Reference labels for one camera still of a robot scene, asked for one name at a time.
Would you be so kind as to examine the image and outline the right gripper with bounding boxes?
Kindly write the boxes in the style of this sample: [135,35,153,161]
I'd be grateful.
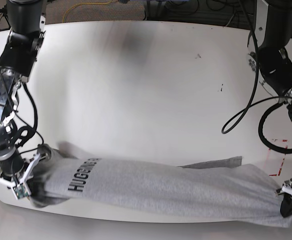
[0,144,52,198]

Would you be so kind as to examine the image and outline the grey T-shirt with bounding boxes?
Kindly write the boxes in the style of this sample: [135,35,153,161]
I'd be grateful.
[30,148,292,228]

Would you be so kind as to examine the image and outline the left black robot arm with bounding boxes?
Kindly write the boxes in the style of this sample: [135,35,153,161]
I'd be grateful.
[247,0,292,218]

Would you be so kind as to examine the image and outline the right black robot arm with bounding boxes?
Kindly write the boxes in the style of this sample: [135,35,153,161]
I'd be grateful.
[0,0,49,200]

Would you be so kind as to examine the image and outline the red tape marking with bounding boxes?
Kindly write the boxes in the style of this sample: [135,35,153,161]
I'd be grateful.
[263,139,289,177]

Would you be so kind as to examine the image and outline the black tripod stand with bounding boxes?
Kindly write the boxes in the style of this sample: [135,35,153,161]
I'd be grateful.
[0,4,9,24]

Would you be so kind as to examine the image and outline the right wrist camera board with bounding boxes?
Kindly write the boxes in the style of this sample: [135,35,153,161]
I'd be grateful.
[12,182,32,200]

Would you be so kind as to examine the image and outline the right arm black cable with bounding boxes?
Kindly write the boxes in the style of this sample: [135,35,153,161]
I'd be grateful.
[0,7,44,161]

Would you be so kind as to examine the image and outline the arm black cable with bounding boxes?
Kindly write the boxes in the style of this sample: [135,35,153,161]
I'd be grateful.
[221,0,292,154]
[0,7,44,161]

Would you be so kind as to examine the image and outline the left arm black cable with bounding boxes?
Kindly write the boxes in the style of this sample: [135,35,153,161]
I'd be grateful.
[221,0,292,154]

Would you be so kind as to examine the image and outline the yellow cable on floor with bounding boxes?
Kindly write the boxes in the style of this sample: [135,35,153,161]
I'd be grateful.
[62,0,117,23]

